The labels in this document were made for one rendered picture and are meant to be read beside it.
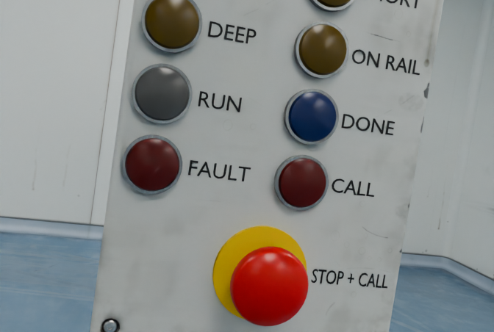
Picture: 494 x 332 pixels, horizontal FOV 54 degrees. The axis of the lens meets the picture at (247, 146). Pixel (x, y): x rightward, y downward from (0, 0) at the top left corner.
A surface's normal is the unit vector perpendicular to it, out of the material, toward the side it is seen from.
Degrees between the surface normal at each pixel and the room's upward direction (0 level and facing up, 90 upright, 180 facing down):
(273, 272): 85
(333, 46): 89
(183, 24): 91
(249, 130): 90
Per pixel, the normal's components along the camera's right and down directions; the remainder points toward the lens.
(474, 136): -0.96, -0.13
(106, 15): 0.22, 0.08
